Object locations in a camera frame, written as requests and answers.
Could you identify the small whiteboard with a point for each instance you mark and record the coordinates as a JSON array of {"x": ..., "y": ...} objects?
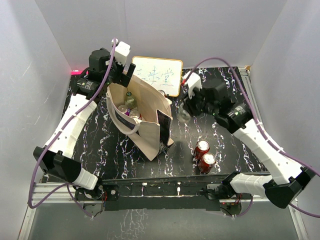
[{"x": 161, "y": 73}]

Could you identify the red cola can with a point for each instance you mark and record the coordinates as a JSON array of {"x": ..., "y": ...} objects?
[
  {"x": 163, "y": 93},
  {"x": 135, "y": 114},
  {"x": 202, "y": 147},
  {"x": 206, "y": 163}
]

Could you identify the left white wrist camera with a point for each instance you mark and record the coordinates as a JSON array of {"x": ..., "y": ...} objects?
[{"x": 122, "y": 51}]

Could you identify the aluminium frame rail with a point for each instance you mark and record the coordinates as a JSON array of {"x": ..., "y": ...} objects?
[{"x": 163, "y": 193}]

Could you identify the red cola can front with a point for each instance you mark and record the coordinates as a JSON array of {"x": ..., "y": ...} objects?
[{"x": 206, "y": 163}]

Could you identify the cream canvas tote bag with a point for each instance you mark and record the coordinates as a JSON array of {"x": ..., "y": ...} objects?
[{"x": 152, "y": 133}]

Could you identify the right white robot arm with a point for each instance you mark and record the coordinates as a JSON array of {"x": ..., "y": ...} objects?
[{"x": 286, "y": 178}]

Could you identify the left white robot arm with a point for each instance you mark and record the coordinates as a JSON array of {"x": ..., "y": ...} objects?
[{"x": 55, "y": 158}]

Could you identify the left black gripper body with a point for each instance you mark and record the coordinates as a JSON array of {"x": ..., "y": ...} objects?
[{"x": 116, "y": 75}]

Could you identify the clear glass bottle green cap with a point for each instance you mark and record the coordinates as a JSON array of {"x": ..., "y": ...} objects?
[{"x": 130, "y": 100}]

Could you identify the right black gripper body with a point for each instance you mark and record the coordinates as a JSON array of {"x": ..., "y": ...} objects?
[{"x": 197, "y": 104}]

